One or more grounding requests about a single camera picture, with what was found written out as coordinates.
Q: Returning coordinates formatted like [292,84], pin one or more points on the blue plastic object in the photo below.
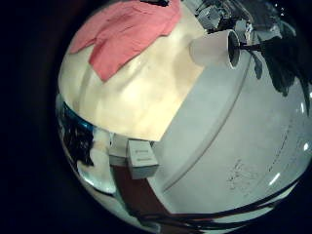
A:
[76,117]

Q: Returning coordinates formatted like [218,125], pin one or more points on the orange button-up shirt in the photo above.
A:
[130,35]

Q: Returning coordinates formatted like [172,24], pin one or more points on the grey cardboard box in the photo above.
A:
[143,162]

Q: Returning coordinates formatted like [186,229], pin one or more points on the small white box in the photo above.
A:
[117,149]

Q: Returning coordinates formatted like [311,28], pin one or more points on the black bulky object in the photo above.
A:
[76,143]

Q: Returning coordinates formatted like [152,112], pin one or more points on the dark green leafy plant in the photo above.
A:
[279,71]

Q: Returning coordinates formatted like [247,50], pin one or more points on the white rounded object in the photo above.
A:
[100,175]

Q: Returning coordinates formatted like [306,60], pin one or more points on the grey metal equipment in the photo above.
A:
[209,18]

